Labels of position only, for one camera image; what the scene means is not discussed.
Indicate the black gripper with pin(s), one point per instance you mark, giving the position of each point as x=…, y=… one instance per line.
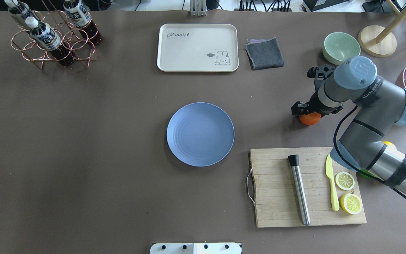
x=313, y=104

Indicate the orange fruit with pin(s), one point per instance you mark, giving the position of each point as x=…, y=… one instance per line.
x=310, y=119

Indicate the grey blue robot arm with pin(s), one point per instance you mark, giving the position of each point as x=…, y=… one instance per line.
x=382, y=104

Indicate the blue round plate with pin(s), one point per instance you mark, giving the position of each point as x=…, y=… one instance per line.
x=200, y=134

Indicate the grey folded cloth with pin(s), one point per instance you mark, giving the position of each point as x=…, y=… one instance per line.
x=264, y=53

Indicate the green bowl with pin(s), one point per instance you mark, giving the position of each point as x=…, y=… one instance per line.
x=339, y=46

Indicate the lemon slice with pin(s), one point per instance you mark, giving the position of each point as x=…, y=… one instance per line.
x=351, y=203
x=345, y=181

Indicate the green lime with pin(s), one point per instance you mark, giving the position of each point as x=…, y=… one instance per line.
x=366, y=174

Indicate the wooden cutting board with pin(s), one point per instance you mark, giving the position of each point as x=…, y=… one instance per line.
x=276, y=203

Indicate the yellow lemon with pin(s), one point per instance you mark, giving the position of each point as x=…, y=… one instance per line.
x=391, y=145

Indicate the yellow plastic knife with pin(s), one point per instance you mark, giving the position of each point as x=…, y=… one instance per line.
x=333, y=193

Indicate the wooden stand with round base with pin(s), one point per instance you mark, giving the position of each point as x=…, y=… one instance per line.
x=379, y=41

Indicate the cream rabbit tray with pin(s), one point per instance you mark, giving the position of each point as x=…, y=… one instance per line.
x=198, y=48

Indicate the dark tea bottle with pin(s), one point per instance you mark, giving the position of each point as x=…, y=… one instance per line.
x=20, y=11
x=49, y=40
x=82, y=20

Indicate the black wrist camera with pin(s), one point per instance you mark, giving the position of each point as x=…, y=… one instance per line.
x=320, y=74

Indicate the aluminium frame post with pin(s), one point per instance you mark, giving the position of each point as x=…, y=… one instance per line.
x=198, y=8

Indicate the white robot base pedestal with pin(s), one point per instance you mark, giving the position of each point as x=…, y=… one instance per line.
x=197, y=248

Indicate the copper wire bottle rack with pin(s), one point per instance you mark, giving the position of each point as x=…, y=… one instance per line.
x=61, y=36

